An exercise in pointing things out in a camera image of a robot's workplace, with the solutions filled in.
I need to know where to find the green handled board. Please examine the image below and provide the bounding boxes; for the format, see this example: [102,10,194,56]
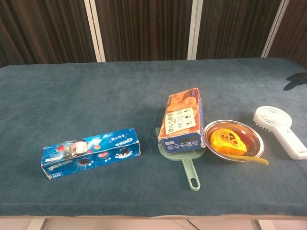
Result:
[154,126,207,191]

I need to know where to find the white handheld fan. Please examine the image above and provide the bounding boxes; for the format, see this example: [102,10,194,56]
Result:
[253,106,307,160]

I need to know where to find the orange and blue cookie box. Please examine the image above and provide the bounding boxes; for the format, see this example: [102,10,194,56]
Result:
[158,87,207,152]

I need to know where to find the yellow tape measure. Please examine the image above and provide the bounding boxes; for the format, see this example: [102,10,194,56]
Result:
[210,128,269,165]

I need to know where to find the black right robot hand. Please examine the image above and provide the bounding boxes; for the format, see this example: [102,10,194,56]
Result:
[283,72,307,91]

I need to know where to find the teal table cloth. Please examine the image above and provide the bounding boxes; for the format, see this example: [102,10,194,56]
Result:
[0,57,307,218]

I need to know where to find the black cable under table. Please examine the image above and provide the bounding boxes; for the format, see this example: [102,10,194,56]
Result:
[185,219,200,230]

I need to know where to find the white partition frame post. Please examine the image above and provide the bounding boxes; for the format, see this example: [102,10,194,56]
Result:
[83,0,106,63]
[260,0,290,58]
[187,0,203,60]

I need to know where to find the blue Oreo cookie box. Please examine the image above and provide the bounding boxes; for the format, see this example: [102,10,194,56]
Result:
[40,127,142,181]

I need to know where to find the stainless steel bowl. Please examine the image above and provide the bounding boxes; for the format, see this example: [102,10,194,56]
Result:
[204,120,265,164]

